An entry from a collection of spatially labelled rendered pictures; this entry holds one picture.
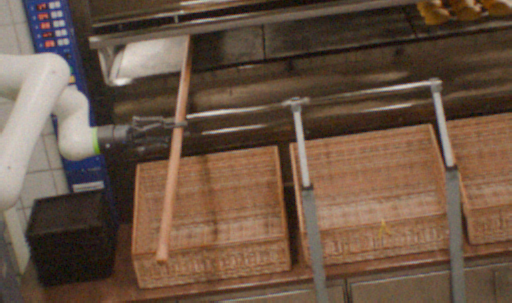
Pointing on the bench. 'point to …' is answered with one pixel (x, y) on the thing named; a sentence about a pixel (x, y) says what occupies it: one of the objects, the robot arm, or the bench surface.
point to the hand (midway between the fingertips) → (177, 130)
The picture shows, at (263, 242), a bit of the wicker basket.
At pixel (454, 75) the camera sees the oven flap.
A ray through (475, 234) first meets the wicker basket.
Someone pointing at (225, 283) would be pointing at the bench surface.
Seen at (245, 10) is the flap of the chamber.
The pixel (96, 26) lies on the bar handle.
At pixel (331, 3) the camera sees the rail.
